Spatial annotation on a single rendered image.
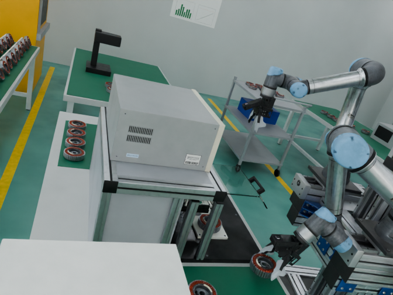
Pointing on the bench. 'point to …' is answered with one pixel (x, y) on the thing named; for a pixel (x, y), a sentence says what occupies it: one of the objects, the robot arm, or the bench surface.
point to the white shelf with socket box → (90, 268)
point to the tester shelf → (155, 177)
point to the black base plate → (245, 252)
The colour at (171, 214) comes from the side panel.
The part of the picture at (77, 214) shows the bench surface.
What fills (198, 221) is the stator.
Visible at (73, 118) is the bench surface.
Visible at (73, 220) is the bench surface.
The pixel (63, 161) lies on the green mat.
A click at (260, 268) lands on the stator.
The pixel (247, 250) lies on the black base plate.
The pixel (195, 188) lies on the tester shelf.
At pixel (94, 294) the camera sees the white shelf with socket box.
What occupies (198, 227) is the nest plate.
